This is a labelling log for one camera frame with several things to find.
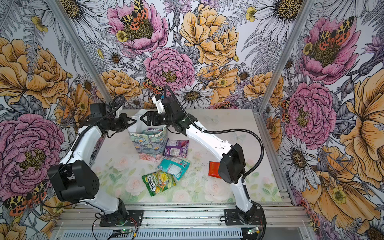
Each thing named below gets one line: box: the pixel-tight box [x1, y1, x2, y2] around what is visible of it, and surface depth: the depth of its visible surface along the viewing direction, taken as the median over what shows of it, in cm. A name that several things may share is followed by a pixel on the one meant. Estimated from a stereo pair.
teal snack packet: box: [157, 156, 191, 181], surface depth 90 cm
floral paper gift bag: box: [128, 109, 168, 162], surface depth 84 cm
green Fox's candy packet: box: [141, 170, 177, 197], surface depth 85 cm
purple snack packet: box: [163, 138, 189, 158], surface depth 99 cm
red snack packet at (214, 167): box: [208, 161, 222, 179], surface depth 93 cm
